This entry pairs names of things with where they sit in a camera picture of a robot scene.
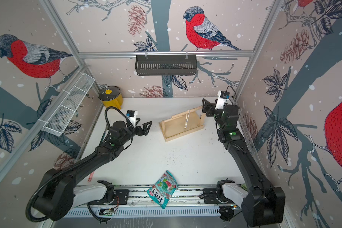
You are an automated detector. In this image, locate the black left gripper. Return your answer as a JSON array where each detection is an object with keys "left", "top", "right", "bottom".
[{"left": 119, "top": 117, "right": 152, "bottom": 146}]

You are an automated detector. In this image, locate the wooden jewelry display stand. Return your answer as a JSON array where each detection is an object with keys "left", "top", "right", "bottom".
[{"left": 159, "top": 106, "right": 206, "bottom": 142}]

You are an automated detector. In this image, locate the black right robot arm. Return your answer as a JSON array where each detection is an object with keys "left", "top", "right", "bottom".
[{"left": 202, "top": 98, "right": 286, "bottom": 227}]

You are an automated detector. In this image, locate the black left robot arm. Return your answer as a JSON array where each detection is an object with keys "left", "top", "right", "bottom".
[{"left": 25, "top": 107, "right": 153, "bottom": 222}]

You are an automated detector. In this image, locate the yellow pot with lid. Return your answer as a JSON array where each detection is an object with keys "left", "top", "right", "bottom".
[{"left": 98, "top": 86, "right": 123, "bottom": 110}]

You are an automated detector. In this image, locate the black hanging metal basket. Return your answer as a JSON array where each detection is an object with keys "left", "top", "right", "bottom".
[{"left": 135, "top": 54, "right": 197, "bottom": 76}]

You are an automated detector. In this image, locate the green Foxs candy bag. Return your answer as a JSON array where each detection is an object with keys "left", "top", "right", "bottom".
[{"left": 147, "top": 171, "right": 179, "bottom": 209}]

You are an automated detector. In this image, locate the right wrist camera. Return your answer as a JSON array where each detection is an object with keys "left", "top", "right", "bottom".
[{"left": 215, "top": 91, "right": 230, "bottom": 110}]

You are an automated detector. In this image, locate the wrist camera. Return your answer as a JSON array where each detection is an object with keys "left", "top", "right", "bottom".
[
  {"left": 126, "top": 110, "right": 138, "bottom": 127},
  {"left": 215, "top": 91, "right": 230, "bottom": 110}
]

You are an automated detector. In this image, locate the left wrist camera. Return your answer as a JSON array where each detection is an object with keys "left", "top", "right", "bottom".
[{"left": 126, "top": 110, "right": 138, "bottom": 127}]

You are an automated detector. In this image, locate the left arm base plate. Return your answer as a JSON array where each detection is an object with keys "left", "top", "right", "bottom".
[{"left": 89, "top": 189, "right": 130, "bottom": 206}]

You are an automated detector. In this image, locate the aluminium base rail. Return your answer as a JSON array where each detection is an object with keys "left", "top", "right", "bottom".
[{"left": 49, "top": 184, "right": 284, "bottom": 208}]

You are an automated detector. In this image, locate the white wire mesh shelf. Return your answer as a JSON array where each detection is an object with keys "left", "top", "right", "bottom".
[{"left": 42, "top": 73, "right": 95, "bottom": 137}]

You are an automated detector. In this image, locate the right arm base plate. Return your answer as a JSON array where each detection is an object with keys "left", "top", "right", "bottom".
[{"left": 199, "top": 189, "right": 233, "bottom": 204}]

